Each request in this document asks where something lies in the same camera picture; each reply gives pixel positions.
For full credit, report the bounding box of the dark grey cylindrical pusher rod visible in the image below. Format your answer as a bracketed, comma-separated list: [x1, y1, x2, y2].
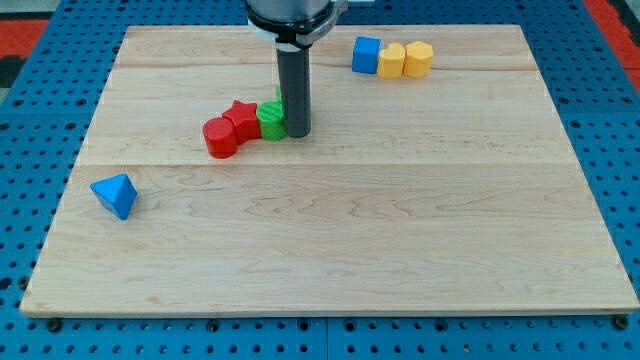
[276, 49, 311, 138]

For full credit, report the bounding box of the blue triangle block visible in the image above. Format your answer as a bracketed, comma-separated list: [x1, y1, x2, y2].
[90, 174, 138, 220]

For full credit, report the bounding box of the green cylinder block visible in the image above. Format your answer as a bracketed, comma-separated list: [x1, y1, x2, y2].
[256, 101, 287, 142]

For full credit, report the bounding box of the blue cube block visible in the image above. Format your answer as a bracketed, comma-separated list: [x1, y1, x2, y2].
[351, 36, 381, 74]

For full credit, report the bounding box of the red star block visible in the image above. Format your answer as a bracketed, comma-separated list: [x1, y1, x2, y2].
[222, 100, 261, 145]

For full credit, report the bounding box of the yellow heart block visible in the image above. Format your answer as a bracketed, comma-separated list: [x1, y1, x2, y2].
[377, 42, 406, 79]

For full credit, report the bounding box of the red cylinder block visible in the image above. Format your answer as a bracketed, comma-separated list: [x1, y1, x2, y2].
[202, 117, 238, 159]

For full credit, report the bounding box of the yellow hexagon block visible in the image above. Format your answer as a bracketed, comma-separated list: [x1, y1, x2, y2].
[403, 41, 434, 78]

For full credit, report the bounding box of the light wooden board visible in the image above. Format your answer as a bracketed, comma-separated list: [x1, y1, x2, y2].
[21, 25, 639, 318]

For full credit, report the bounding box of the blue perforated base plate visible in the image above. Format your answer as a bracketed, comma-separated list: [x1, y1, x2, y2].
[1, 1, 639, 359]

